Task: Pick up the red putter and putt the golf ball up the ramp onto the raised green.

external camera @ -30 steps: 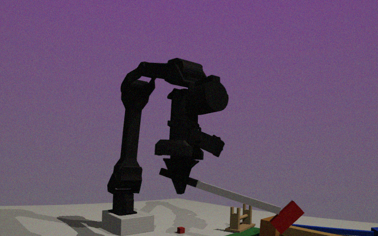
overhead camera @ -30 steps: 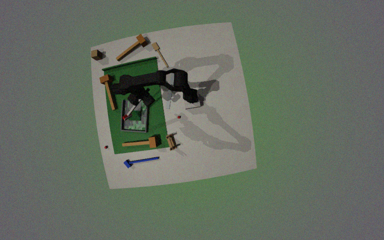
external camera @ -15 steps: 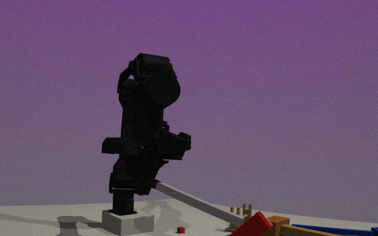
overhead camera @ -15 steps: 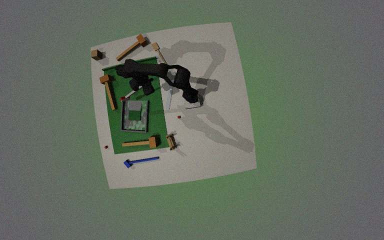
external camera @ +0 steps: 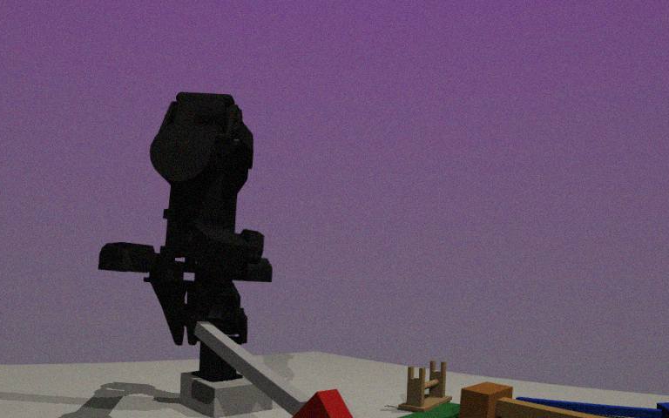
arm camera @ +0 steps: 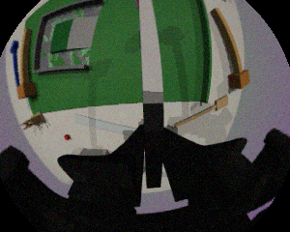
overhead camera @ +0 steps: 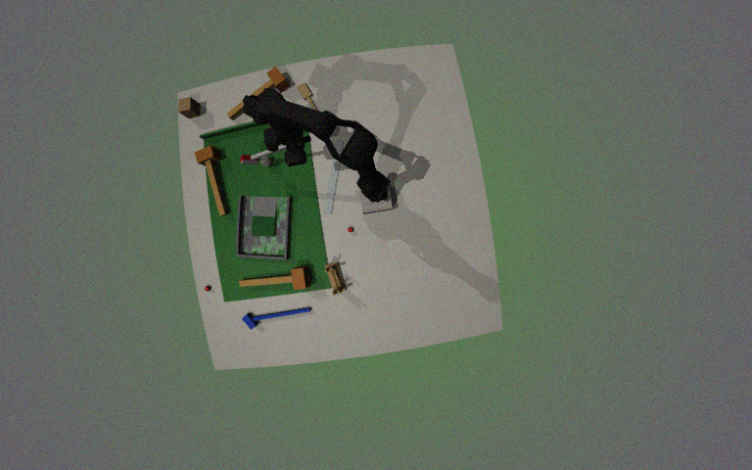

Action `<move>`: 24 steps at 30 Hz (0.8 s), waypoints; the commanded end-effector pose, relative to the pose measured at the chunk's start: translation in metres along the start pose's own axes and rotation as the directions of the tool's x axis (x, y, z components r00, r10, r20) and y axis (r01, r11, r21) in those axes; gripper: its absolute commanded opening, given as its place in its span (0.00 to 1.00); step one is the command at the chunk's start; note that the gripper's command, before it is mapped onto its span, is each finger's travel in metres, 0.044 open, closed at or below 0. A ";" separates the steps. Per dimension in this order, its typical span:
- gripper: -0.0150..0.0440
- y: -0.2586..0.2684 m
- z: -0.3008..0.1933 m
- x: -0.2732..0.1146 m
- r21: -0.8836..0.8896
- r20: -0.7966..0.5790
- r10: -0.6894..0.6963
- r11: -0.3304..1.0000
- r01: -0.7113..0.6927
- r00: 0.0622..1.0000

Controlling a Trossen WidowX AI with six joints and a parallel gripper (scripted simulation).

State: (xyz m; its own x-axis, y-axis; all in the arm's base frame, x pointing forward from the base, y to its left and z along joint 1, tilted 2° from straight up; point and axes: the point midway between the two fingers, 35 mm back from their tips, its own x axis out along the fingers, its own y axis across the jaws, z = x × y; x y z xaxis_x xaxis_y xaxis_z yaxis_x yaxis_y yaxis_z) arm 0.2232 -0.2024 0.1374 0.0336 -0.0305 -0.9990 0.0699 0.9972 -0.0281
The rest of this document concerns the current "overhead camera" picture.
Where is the tan cube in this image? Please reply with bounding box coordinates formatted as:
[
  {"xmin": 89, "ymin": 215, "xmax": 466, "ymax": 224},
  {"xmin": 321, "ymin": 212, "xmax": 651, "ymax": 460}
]
[{"xmin": 178, "ymin": 97, "xmax": 201, "ymax": 118}]

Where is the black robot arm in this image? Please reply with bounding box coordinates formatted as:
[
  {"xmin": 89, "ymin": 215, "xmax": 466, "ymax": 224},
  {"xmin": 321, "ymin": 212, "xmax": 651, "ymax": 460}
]
[{"xmin": 242, "ymin": 88, "xmax": 391, "ymax": 203}]

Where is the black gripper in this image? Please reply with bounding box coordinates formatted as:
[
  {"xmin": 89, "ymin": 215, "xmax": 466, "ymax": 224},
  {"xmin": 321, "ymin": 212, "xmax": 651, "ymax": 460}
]
[{"xmin": 276, "ymin": 126, "xmax": 307, "ymax": 166}]

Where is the green flat mat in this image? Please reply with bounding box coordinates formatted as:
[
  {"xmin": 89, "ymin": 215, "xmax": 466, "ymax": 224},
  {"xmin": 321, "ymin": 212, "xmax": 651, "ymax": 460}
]
[{"xmin": 204, "ymin": 124, "xmax": 332, "ymax": 302}]

